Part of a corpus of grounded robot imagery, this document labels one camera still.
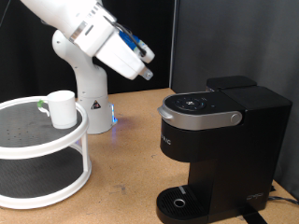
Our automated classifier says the white two-tier turntable shelf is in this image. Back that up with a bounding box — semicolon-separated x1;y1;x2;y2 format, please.
0;95;93;210

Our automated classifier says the white mug green-taped handle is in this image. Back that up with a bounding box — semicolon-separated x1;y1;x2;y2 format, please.
36;90;78;130

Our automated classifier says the black backdrop curtain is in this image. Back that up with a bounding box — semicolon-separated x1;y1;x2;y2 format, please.
0;0;176;104

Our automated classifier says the black machine power cable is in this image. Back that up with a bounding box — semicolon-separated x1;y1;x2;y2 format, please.
267;185;299;206

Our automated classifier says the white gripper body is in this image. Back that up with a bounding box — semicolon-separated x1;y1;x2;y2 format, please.
69;12;148;81

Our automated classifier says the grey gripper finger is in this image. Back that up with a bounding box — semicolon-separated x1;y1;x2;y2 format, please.
138;65;154;81

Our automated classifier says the black Keurig coffee machine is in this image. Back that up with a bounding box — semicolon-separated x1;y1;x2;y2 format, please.
155;75;293;224

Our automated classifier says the black tape strip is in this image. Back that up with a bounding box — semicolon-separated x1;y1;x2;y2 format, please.
237;206;269;224

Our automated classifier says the thin dark hanging cable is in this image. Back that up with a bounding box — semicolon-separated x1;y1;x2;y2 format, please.
0;0;12;29

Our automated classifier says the grey partition panel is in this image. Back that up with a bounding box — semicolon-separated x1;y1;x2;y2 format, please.
169;0;299;200

